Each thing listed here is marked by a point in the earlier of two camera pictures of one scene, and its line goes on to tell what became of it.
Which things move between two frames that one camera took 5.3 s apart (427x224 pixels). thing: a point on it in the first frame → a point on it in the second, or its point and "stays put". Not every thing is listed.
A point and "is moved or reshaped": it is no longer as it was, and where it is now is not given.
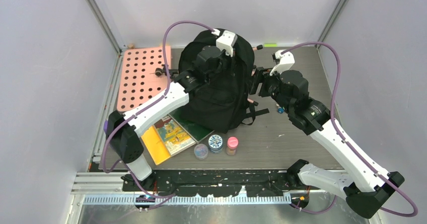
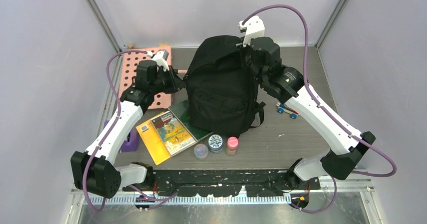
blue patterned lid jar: [215, 144] stays put
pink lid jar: [232, 145] stays put
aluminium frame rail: [107, 188] stays put
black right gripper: [260, 76] → [248, 47]
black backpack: [224, 105] is moved or reshaped
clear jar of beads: [201, 151] stays put
